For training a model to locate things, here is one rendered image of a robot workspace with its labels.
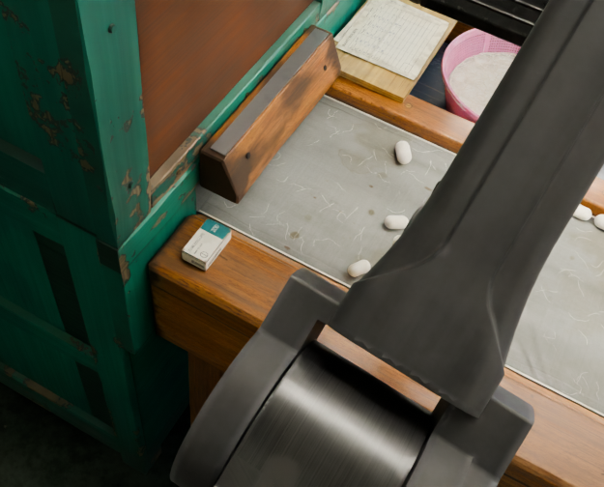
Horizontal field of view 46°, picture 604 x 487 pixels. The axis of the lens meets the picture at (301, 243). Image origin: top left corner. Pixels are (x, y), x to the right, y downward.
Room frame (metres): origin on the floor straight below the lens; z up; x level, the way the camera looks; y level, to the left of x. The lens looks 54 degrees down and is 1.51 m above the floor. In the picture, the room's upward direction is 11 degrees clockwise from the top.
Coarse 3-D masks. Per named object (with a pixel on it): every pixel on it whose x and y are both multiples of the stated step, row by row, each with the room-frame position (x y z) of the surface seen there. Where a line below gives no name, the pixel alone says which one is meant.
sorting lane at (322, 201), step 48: (288, 144) 0.73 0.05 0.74; (336, 144) 0.75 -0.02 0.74; (384, 144) 0.77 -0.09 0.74; (432, 144) 0.79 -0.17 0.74; (288, 192) 0.64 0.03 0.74; (336, 192) 0.66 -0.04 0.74; (384, 192) 0.68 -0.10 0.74; (288, 240) 0.56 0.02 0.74; (336, 240) 0.58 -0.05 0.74; (384, 240) 0.59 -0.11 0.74; (576, 240) 0.66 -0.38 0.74; (576, 288) 0.57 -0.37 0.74; (528, 336) 0.49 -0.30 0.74; (576, 336) 0.50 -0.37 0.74; (576, 384) 0.43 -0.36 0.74
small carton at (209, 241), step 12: (204, 228) 0.52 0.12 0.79; (216, 228) 0.53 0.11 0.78; (228, 228) 0.53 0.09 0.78; (192, 240) 0.50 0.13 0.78; (204, 240) 0.51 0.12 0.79; (216, 240) 0.51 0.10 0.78; (228, 240) 0.52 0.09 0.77; (192, 252) 0.48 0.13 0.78; (204, 252) 0.49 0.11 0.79; (216, 252) 0.50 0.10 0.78; (192, 264) 0.48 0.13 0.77; (204, 264) 0.47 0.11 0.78
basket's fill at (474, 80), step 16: (464, 64) 1.00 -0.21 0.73; (480, 64) 1.01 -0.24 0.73; (496, 64) 1.02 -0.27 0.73; (448, 80) 0.96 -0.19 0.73; (464, 80) 0.96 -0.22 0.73; (480, 80) 0.97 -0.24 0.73; (496, 80) 0.97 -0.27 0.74; (464, 96) 0.92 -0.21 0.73; (480, 96) 0.92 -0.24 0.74; (480, 112) 0.89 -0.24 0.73
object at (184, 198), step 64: (0, 192) 0.49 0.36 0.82; (192, 192) 0.57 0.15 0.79; (0, 256) 0.53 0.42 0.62; (64, 256) 0.49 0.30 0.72; (128, 256) 0.45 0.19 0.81; (0, 320) 0.55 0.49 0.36; (64, 320) 0.50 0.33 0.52; (128, 320) 0.43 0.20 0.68; (64, 384) 0.52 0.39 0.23; (128, 384) 0.45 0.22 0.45; (128, 448) 0.45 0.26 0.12
